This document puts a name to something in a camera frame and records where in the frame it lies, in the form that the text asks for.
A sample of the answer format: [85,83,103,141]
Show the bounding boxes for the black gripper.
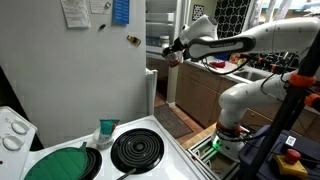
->
[162,34,188,63]

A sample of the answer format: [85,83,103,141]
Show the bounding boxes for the yellow black fridge magnet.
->
[126,34,142,47]

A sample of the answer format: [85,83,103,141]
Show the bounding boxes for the white fridge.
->
[0,0,159,148]

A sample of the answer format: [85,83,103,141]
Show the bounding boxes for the glass jar with white lid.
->
[158,34,171,49]

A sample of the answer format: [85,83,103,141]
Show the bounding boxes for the blue food container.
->
[146,35,161,47]

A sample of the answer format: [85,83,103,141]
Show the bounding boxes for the white freezer door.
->
[145,0,191,64]

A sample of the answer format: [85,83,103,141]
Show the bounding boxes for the red kitchen utensil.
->
[208,60,227,70]

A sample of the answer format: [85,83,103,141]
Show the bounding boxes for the wooden kitchen cabinets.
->
[174,62,320,144]

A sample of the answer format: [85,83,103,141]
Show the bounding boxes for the blue bag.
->
[214,53,232,62]

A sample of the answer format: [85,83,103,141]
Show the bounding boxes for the white kitchen countertop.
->
[181,54,320,116]

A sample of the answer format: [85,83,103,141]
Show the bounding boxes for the colourful potholder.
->
[229,53,248,66]

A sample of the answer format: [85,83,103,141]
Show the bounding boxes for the dark brown floor rug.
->
[153,104,194,140]

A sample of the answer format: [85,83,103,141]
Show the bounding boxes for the blue card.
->
[111,0,131,26]

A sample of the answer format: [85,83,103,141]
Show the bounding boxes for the kitchen sink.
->
[232,69,268,83]

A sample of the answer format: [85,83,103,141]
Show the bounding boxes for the wooden base board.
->
[181,122,218,151]

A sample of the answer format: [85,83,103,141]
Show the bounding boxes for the small white paper note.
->
[89,0,113,15]

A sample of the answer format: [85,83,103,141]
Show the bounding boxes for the large black coil burner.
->
[110,127,165,175]

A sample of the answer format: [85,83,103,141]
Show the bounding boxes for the clear cup with teal packet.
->
[92,118,121,150]

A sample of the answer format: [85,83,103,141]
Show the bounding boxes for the large white paper note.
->
[60,0,92,29]

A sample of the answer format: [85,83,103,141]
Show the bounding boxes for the white electric stove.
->
[0,106,212,180]

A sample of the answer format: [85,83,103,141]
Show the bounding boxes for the black tripod with orange clamps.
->
[241,29,320,180]

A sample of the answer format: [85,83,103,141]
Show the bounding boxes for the kitchen window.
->
[259,0,320,22]

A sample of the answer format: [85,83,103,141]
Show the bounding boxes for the black coil stove burner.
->
[79,146,104,180]

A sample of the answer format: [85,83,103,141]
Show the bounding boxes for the white QR code sticker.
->
[284,135,297,147]

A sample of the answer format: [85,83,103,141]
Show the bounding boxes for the green leaf-shaped mat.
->
[23,141,89,180]

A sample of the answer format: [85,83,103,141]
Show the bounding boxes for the yellow red emergency stop button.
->
[271,148,310,180]

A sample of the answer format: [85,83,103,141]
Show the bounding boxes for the dark blue storage tote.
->
[237,124,320,180]

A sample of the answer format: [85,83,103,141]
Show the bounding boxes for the white stove knob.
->
[11,119,31,136]
[2,134,25,151]

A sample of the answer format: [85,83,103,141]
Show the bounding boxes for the black white patterned frame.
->
[191,4,205,22]

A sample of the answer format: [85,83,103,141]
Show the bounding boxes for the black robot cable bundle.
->
[200,49,303,88]

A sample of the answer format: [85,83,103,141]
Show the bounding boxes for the aluminium extrusion base frame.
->
[186,134,242,180]

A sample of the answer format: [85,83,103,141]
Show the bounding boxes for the utensil with black handle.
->
[116,167,138,180]

